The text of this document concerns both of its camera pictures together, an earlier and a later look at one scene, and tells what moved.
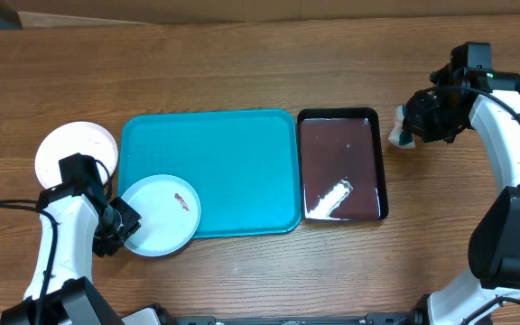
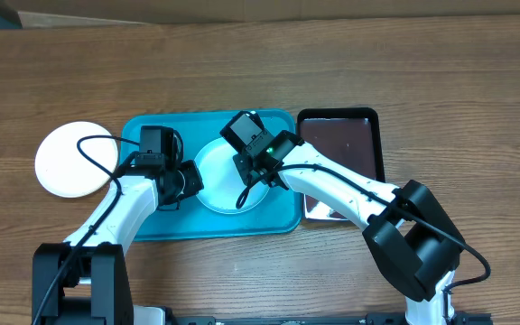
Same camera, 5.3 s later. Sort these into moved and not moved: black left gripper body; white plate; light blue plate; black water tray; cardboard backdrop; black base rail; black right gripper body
Moved: black right gripper body; black left gripper body; light blue plate
Not moved: black water tray; cardboard backdrop; black base rail; white plate
